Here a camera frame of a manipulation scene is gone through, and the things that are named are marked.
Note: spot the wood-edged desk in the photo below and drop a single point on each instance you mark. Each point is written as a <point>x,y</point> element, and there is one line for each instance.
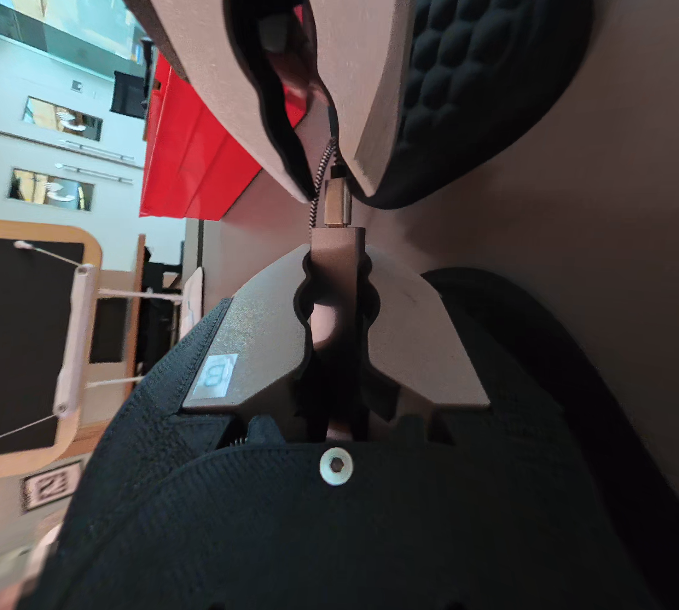
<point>135,302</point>

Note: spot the black white printed tag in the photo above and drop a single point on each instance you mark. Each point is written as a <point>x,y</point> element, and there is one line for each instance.
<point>50,487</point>

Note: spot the red plastic bin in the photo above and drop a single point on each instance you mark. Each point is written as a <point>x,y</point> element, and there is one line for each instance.
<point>196,159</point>

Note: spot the white door with window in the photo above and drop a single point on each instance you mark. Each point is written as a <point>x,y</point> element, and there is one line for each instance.
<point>32,153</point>

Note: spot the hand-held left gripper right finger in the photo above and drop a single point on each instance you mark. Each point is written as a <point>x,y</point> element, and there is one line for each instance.
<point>424,350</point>

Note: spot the black honeycomb wrist rest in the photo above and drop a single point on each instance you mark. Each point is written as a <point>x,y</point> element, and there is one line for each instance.
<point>477,37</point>
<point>610,408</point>

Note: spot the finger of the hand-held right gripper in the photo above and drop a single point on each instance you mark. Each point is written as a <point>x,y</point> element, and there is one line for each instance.
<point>360,37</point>
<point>180,10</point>

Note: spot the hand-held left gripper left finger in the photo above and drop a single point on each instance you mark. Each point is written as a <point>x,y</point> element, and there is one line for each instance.
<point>254,334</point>

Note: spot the white stand with clear legs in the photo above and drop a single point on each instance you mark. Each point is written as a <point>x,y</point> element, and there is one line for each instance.
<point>74,334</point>

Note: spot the black panel with wooden frame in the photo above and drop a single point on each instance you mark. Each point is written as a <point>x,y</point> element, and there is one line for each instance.
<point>32,328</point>

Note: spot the black office chair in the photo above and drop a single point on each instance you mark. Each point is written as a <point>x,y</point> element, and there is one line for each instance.
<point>159,302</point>
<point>130,95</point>

